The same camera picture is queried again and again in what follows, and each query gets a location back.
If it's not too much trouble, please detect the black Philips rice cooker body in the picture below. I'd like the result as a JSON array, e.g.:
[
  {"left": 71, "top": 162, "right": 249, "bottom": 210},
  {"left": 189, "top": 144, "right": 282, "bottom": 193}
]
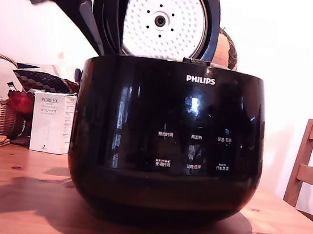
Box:
[{"left": 60, "top": 49, "right": 274, "bottom": 234}]

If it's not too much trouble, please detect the wooden chair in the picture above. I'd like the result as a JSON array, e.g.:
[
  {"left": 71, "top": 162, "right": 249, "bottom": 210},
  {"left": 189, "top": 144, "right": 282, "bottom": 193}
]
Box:
[{"left": 280, "top": 116, "right": 313, "bottom": 229}]

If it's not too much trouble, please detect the dark patterned cushion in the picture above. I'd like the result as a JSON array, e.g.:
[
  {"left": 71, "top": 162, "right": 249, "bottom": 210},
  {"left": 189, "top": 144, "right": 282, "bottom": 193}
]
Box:
[{"left": 10, "top": 68, "right": 81, "bottom": 97}]

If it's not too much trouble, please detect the rice cooker lid, white plate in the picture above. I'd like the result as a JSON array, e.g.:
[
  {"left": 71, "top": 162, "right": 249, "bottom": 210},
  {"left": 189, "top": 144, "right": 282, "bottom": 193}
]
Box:
[{"left": 87, "top": 0, "right": 225, "bottom": 70}]

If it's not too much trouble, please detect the beige globe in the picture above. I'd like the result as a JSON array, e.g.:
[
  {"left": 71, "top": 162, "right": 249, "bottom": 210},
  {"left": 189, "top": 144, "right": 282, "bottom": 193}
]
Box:
[{"left": 209, "top": 26, "right": 243, "bottom": 72}]

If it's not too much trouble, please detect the white Porlex box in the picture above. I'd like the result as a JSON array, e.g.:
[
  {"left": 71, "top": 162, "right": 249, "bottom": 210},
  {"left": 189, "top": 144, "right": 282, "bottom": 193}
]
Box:
[{"left": 28, "top": 89, "right": 78, "bottom": 156}]

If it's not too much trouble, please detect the red glass bowl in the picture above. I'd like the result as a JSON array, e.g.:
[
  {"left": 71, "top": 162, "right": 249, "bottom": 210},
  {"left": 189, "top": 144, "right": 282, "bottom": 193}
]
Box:
[{"left": 5, "top": 88, "right": 37, "bottom": 116}]

